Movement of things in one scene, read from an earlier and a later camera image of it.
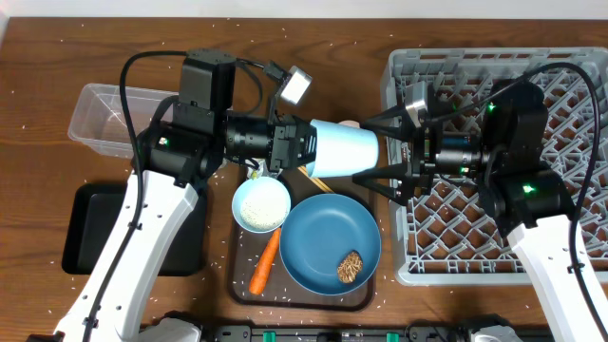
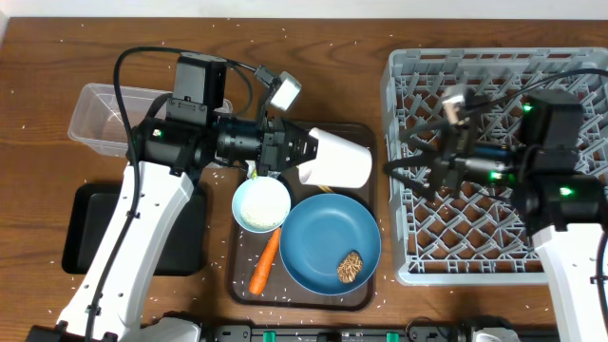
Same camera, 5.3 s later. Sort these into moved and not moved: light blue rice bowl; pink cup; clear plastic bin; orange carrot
Moved: pink cup
Not moved: light blue rice bowl; orange carrot; clear plastic bin
